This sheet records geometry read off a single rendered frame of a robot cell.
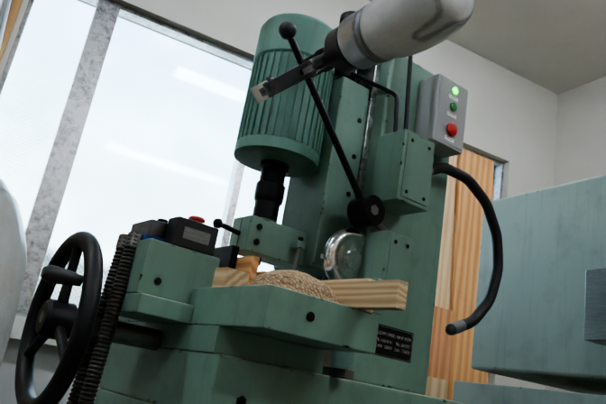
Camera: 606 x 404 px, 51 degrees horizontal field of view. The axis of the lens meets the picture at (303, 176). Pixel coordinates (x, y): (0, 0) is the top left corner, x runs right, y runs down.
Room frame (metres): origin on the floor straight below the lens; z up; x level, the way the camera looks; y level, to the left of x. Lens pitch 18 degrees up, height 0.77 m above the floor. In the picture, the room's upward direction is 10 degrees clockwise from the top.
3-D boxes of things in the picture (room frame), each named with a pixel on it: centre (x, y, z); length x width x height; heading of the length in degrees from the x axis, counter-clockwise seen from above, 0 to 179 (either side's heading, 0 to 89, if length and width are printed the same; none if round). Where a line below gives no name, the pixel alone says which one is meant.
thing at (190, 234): (1.10, 0.21, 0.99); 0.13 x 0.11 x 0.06; 34
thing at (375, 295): (1.15, 0.00, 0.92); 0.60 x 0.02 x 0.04; 34
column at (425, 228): (1.40, -0.18, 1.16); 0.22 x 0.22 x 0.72; 34
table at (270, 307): (1.16, 0.14, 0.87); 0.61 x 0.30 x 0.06; 34
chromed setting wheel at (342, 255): (1.21, -0.12, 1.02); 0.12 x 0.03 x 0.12; 124
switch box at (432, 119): (1.30, -0.28, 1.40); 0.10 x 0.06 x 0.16; 124
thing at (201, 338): (1.20, 0.11, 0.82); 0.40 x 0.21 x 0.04; 34
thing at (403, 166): (1.23, -0.20, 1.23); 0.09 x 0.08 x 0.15; 124
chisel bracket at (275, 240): (1.25, 0.04, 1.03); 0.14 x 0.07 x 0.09; 124
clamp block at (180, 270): (1.11, 0.21, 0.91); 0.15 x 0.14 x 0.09; 34
